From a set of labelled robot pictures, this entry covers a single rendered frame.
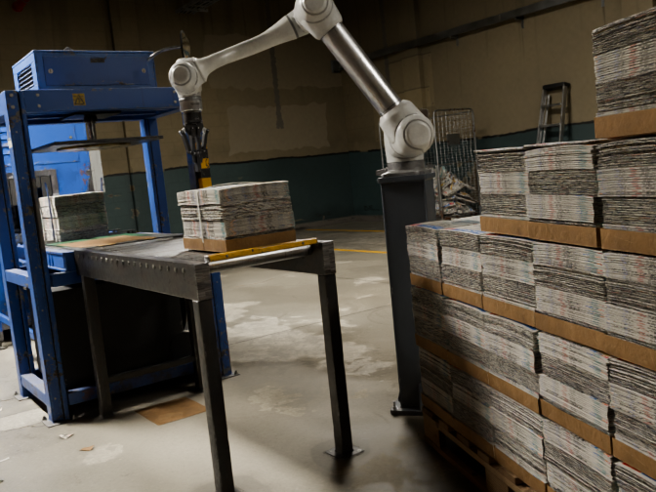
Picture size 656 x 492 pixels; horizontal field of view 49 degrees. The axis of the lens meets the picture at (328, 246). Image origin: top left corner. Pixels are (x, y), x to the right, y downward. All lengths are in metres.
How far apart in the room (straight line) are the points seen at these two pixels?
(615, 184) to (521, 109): 9.20
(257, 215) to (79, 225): 1.97
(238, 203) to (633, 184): 1.43
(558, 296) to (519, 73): 9.07
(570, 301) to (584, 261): 0.12
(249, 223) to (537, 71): 8.34
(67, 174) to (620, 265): 4.96
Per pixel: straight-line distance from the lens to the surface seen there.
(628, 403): 1.66
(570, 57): 10.27
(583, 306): 1.72
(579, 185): 1.68
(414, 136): 2.74
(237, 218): 2.53
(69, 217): 4.38
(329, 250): 2.60
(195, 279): 2.35
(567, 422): 1.88
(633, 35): 1.53
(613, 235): 1.59
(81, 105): 3.66
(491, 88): 11.11
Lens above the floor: 1.06
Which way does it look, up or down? 6 degrees down
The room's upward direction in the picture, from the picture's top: 6 degrees counter-clockwise
